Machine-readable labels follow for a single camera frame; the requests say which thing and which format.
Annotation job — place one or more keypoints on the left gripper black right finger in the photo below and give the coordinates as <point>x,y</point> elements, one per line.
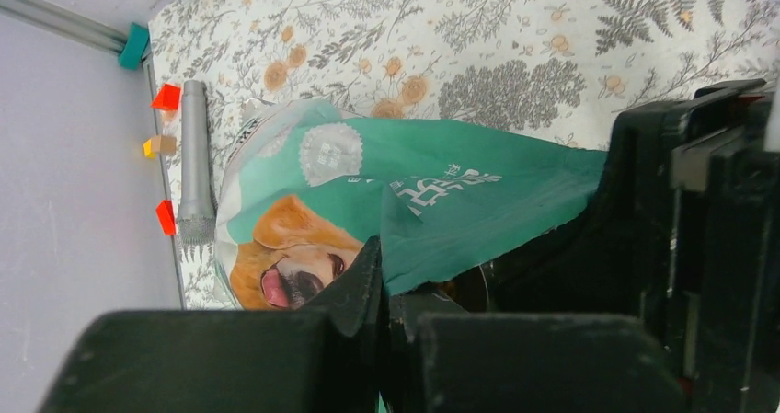
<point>445,359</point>

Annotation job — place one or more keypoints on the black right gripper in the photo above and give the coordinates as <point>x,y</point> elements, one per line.
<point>682,235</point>

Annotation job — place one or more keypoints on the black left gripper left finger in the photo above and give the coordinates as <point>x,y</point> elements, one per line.
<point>318,358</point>

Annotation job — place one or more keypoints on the green dog food bag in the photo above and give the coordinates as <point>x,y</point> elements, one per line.
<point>308,184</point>

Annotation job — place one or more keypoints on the grey cylinder tool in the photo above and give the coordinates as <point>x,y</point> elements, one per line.
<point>196,213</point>

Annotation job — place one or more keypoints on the orange toy block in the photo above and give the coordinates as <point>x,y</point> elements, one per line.
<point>166,217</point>

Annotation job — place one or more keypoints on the floral table mat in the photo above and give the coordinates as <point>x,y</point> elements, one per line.
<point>556,69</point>

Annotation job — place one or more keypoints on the beige toy block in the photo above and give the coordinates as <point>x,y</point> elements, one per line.
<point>162,145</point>

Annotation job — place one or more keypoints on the yellow toy block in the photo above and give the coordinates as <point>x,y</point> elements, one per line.
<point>148,149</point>

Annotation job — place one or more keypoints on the red toy block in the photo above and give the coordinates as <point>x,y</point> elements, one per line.
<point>167,98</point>

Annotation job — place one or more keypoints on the teal clip in corner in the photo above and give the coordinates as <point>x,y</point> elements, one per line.
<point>131,56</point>

